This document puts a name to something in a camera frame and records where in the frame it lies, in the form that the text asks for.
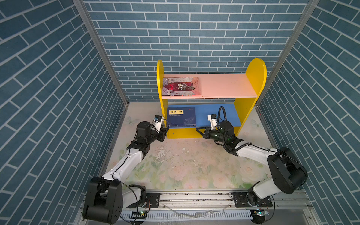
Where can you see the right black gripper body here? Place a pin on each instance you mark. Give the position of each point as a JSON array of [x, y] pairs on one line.
[[215, 135]]

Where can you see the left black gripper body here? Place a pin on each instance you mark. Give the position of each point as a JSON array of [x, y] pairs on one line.
[[159, 136]]

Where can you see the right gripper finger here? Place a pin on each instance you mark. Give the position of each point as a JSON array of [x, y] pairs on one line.
[[203, 128], [205, 134]]

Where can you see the navy book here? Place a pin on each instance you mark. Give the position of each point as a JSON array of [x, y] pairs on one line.
[[181, 117]]

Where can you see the Hamlet picture book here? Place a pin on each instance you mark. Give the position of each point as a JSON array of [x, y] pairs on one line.
[[181, 86]]

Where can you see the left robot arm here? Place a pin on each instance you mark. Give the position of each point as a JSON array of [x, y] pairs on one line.
[[108, 195]]

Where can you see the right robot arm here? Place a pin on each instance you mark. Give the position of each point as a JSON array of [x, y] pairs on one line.
[[286, 172]]

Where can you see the yellow pink blue bookshelf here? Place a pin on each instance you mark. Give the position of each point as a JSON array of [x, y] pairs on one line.
[[237, 93]]

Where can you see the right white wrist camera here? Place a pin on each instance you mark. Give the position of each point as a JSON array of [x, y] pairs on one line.
[[212, 118]]

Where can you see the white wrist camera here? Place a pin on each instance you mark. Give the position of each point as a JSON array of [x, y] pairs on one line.
[[158, 123], [212, 118]]

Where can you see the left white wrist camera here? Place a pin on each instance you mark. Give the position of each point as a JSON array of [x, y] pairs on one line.
[[158, 123]]

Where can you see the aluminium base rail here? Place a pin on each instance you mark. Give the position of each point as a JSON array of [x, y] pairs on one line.
[[207, 207]]

